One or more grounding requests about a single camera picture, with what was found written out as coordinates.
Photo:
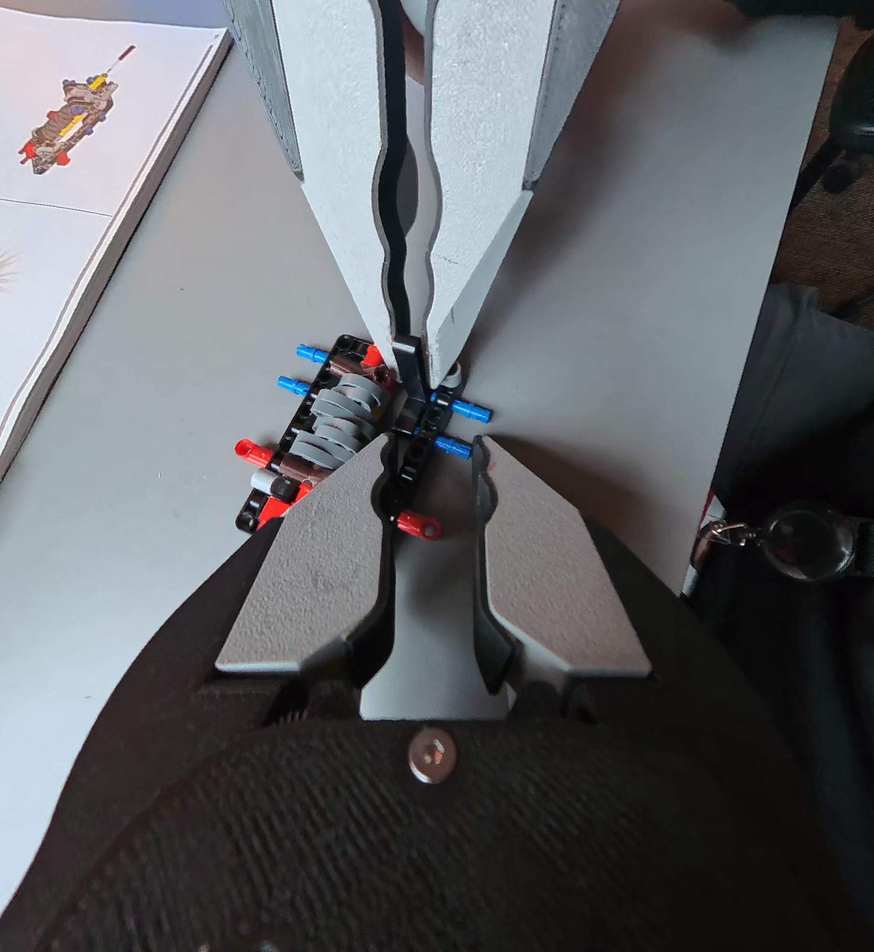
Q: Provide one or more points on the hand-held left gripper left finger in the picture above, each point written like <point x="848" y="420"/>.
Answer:
<point x="310" y="587"/>

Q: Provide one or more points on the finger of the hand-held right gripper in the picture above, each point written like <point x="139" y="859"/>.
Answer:
<point x="496" y="111"/>
<point x="333" y="111"/>

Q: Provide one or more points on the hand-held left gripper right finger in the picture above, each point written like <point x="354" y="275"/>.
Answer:
<point x="556" y="587"/>

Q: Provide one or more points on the lego engine frame assembly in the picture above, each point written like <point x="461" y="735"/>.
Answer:
<point x="333" y="416"/>

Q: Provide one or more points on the black badge reel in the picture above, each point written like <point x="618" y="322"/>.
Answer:
<point x="809" y="541"/>
<point x="727" y="532"/>

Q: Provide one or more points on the white instruction booklet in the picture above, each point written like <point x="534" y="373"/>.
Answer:
<point x="50" y="260"/>

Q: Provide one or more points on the person's grey trouser leg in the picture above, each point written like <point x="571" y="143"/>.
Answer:
<point x="794" y="372"/>

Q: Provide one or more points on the person's torso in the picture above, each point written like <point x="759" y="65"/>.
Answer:
<point x="839" y="744"/>

